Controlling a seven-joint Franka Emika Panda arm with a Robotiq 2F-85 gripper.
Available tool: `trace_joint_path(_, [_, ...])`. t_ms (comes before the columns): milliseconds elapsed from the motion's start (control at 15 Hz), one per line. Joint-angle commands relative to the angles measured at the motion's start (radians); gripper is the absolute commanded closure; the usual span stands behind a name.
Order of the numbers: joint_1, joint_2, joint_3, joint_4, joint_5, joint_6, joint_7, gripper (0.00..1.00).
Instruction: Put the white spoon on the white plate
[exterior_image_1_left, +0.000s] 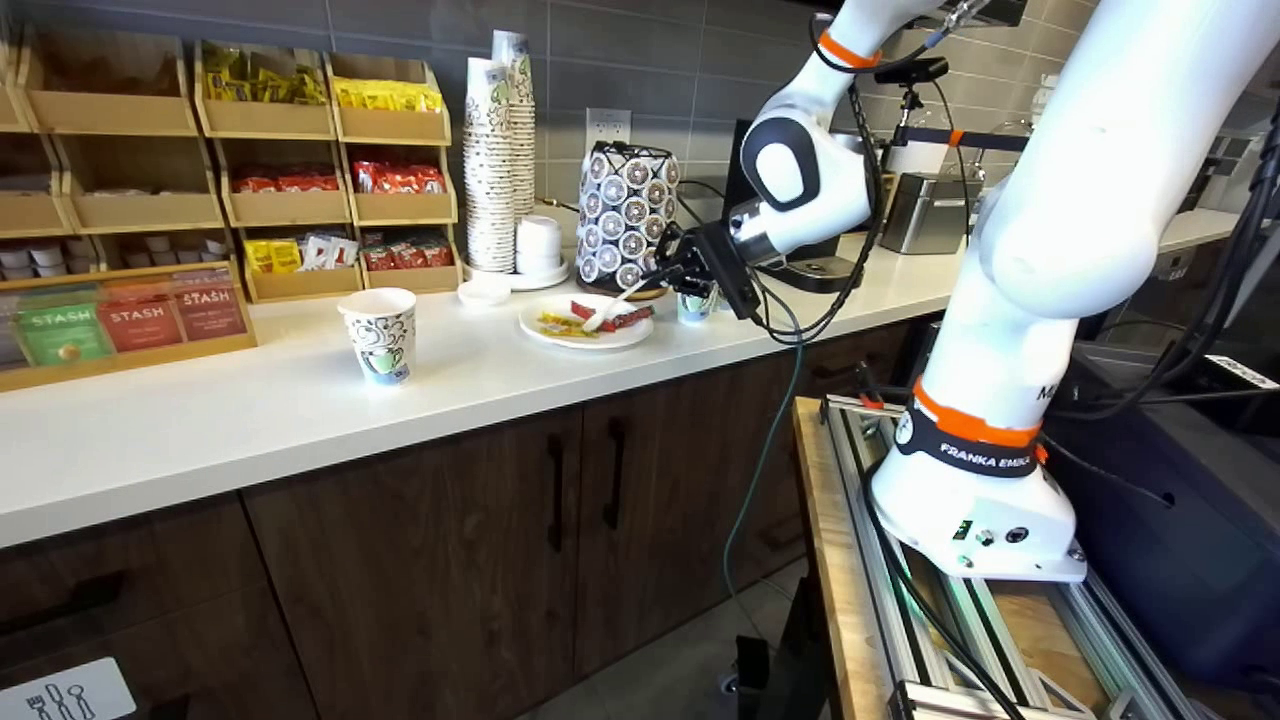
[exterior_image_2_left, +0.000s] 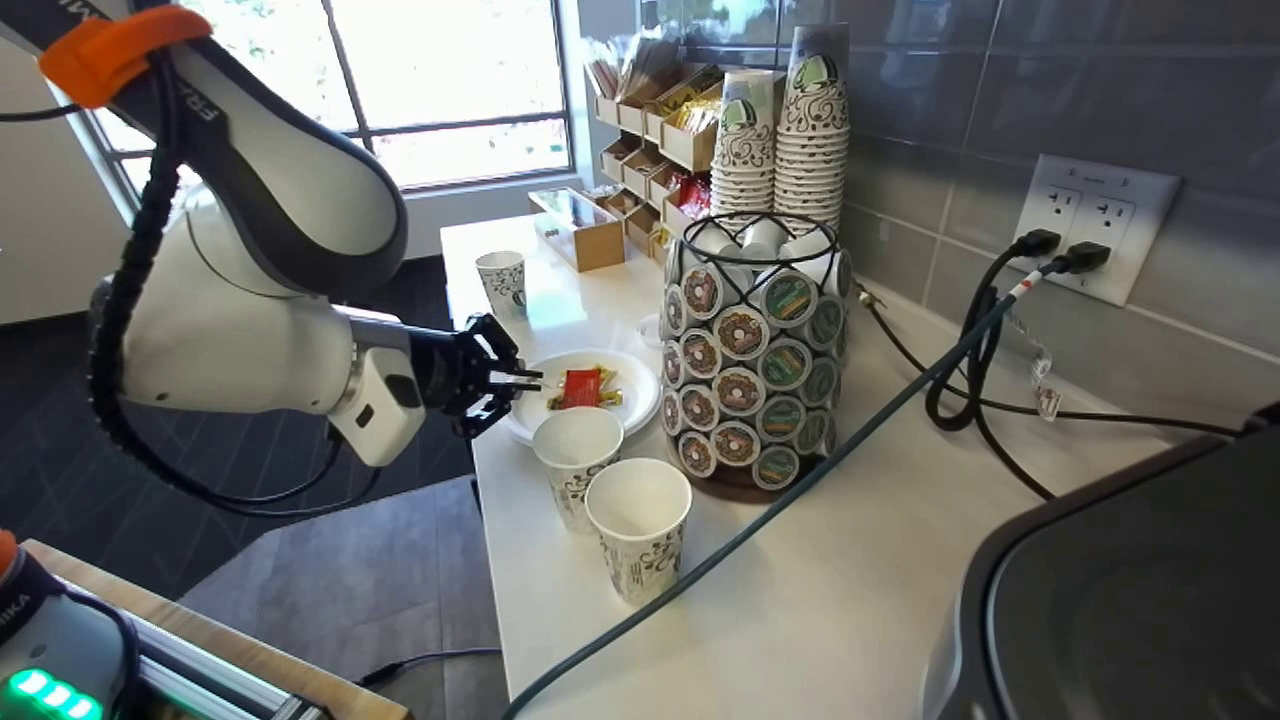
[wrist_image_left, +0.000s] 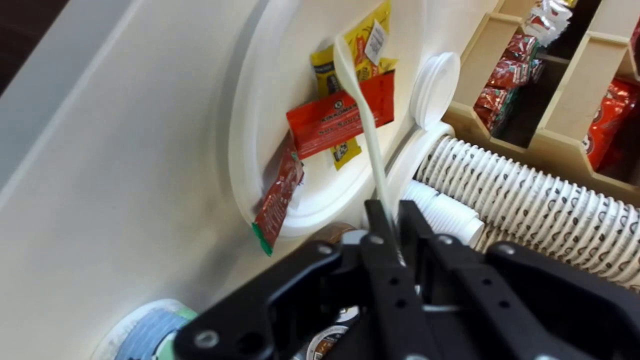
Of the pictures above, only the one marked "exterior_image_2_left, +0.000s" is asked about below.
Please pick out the small patterned paper cup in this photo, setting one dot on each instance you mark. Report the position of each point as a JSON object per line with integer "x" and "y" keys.
{"x": 502, "y": 284}

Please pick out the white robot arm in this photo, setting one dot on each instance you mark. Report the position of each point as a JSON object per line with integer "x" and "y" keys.
{"x": 243, "y": 335}

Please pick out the short stack of paper cups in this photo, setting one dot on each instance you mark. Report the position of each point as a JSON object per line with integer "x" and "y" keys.
{"x": 747, "y": 155}

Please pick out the medium patterned paper cup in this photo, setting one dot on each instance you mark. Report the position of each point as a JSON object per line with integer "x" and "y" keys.
{"x": 573, "y": 472}

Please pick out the snack display rack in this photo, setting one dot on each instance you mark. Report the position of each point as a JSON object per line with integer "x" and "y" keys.
{"x": 665, "y": 132}

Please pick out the controller with green light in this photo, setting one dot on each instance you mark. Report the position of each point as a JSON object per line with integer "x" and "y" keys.
{"x": 52, "y": 655}

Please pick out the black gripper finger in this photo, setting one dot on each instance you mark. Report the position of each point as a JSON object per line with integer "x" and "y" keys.
{"x": 506, "y": 350}
{"x": 502, "y": 404}

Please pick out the red snack packet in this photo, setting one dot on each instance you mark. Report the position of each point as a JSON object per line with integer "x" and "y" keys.
{"x": 584, "y": 386}

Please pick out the black power plug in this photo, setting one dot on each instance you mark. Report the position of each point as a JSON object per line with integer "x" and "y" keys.
{"x": 1080, "y": 258}
{"x": 1036, "y": 243}

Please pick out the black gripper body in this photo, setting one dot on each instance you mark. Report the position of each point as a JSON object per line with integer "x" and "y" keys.
{"x": 447, "y": 374}

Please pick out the black appliance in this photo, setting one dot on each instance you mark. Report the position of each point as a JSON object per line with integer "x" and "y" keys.
{"x": 1144, "y": 601}

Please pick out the wooden box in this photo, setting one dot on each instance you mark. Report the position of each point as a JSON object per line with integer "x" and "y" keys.
{"x": 598, "y": 243}

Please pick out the white wall outlet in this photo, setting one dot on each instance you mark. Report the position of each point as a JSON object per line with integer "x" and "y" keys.
{"x": 1135, "y": 207}

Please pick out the tall stack of paper cups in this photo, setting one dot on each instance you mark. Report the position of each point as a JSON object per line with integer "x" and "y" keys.
{"x": 810, "y": 145}

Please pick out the large patterned paper cup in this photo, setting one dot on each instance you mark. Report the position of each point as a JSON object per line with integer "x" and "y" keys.
{"x": 647, "y": 544}

